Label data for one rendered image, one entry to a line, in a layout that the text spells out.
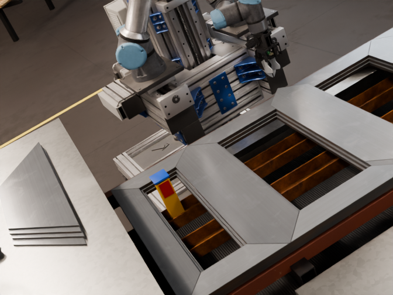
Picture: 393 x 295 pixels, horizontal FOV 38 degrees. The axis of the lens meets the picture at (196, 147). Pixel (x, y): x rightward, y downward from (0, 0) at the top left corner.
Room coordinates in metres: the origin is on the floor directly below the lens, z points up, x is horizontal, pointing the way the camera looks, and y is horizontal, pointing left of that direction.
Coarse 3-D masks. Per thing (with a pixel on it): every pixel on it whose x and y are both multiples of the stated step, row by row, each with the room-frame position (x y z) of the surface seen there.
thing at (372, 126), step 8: (368, 120) 1.57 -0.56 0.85; (376, 120) 1.55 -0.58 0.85; (384, 120) 1.54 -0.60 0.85; (360, 128) 1.55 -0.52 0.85; (368, 128) 1.53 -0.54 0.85; (376, 128) 1.51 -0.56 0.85; (384, 128) 1.49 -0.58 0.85; (344, 136) 1.54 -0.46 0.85; (352, 136) 1.52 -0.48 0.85; (360, 136) 1.51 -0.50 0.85; (368, 136) 1.49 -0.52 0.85; (336, 144) 1.52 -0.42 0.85; (344, 144) 1.50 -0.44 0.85; (352, 144) 1.49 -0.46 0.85
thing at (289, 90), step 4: (304, 84) 1.98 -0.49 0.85; (288, 88) 2.00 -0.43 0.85; (292, 88) 1.99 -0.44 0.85; (296, 88) 1.97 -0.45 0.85; (280, 92) 2.00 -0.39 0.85; (284, 92) 1.98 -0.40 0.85; (288, 92) 1.97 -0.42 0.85; (276, 96) 1.98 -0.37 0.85; (280, 96) 1.97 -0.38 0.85; (284, 96) 1.96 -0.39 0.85; (276, 100) 1.95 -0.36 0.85; (272, 104) 1.94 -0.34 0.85
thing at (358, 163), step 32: (352, 64) 1.97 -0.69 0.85; (384, 64) 1.89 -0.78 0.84; (256, 128) 1.86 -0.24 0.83; (352, 160) 1.43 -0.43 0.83; (384, 160) 1.35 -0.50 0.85; (192, 192) 1.64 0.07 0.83; (384, 192) 1.25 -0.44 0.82; (224, 224) 1.40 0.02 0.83; (320, 224) 1.21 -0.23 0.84; (192, 256) 1.32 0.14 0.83; (224, 288) 1.14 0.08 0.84
